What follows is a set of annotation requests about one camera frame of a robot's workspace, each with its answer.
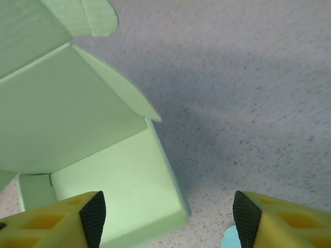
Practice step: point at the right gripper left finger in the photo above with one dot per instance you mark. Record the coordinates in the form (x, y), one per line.
(51, 227)

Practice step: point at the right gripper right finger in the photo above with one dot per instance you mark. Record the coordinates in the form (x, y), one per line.
(284, 227)

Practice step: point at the light blue paper box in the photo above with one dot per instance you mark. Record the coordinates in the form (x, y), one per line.
(230, 239)

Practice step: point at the green paper box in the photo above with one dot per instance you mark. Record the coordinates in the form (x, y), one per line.
(64, 103)

